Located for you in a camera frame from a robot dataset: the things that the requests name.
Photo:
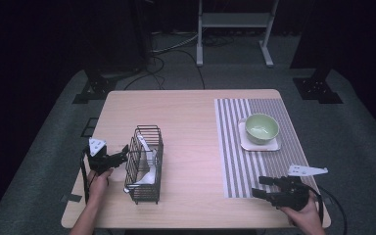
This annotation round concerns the white square plate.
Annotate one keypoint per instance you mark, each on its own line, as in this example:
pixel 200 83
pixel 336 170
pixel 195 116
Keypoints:
pixel 261 147

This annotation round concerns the grey striped placemat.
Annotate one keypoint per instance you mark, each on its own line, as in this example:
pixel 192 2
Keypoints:
pixel 238 169

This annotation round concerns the black stand base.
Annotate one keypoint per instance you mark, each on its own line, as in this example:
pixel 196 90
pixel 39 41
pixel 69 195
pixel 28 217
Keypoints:
pixel 318 89
pixel 94 89

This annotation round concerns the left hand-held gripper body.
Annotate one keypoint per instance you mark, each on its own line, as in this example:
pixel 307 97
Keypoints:
pixel 99 160

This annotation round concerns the person's right hand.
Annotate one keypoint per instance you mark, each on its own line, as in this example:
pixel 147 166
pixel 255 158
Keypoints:
pixel 305 217

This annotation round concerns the white ceramic spoon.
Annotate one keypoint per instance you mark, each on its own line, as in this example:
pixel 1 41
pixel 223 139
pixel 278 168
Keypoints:
pixel 148 178
pixel 143 147

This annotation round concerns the green ceramic bowl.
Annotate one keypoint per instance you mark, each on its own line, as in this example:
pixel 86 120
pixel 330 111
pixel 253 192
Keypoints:
pixel 261 129

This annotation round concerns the white metal stand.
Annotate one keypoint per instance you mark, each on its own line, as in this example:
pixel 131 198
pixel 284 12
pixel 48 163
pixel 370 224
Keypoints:
pixel 235 19

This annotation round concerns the person's left hand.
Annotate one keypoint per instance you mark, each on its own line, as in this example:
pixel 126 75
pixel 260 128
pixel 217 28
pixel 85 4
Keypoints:
pixel 98 186

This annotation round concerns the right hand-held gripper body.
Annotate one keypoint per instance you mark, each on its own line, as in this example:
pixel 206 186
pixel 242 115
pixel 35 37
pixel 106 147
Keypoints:
pixel 293 194

